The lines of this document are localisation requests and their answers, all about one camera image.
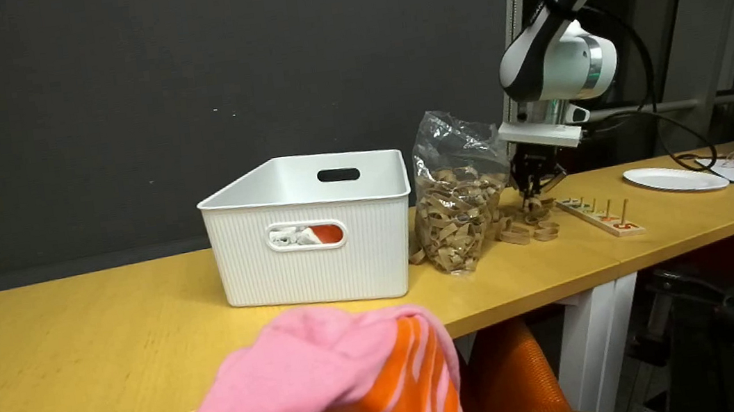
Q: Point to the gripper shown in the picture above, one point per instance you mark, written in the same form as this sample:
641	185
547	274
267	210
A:
533	159

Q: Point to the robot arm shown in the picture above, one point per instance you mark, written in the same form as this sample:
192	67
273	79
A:
563	63

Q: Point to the heap of tan rubber bands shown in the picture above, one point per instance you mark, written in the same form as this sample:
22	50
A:
531	229

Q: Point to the wooden peg board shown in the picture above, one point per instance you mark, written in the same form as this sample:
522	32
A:
603	219

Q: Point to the clear bag of rubber bands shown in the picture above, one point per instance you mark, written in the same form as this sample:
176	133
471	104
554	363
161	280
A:
455	209

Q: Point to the white plate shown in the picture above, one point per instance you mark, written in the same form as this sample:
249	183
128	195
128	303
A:
675	178

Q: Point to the orange mesh chair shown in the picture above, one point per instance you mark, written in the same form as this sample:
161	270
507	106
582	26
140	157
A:
511	384

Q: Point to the white and orange cloth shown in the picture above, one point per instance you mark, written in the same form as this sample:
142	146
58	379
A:
314	235

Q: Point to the white ribbed plastic basket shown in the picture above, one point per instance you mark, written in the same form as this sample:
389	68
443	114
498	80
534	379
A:
317	254

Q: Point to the pink and orange cloth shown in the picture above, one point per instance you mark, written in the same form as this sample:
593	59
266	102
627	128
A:
320	394

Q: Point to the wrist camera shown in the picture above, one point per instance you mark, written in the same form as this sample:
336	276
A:
540	133

